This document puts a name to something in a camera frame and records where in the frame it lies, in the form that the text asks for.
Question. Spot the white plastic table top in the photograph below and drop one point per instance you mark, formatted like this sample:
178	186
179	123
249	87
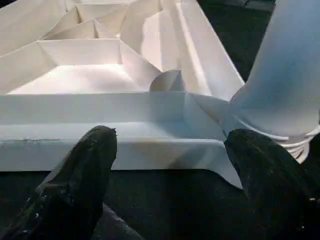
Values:
100	105

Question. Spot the black glossy mat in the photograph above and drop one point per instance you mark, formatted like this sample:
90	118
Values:
175	200

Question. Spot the white plastic table leg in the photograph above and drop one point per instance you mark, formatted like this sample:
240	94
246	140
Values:
282	75

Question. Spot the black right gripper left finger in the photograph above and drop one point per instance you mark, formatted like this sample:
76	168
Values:
75	185

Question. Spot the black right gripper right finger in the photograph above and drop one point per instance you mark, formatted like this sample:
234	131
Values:
272	190

